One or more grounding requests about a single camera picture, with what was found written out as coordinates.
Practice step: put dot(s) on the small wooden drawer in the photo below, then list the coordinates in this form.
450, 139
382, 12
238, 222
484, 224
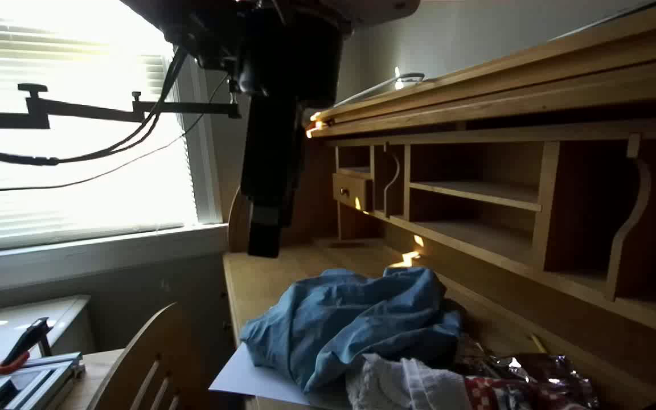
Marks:
352, 189

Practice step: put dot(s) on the white window blinds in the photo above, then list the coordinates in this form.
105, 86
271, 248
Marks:
77, 189

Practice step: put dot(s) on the blue cloth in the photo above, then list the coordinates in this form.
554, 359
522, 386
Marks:
343, 319

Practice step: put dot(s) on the small side table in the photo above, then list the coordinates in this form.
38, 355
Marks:
62, 311

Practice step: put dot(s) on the shiny foil snack bag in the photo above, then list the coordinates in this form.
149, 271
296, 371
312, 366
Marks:
547, 376

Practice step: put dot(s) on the metal tool case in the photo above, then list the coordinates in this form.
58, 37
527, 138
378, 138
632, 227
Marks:
23, 383

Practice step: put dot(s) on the wooden desk with hutch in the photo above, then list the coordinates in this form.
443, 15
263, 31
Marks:
571, 82

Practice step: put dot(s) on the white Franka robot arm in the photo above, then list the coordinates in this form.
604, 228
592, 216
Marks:
284, 36

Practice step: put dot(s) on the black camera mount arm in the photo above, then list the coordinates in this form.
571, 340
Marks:
77, 181
84, 111

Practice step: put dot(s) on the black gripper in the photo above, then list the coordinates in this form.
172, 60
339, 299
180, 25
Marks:
271, 151

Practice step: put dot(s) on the white paper sheet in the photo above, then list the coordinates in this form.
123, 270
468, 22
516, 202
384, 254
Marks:
245, 376

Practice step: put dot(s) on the white curtain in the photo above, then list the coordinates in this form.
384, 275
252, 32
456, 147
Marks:
210, 168

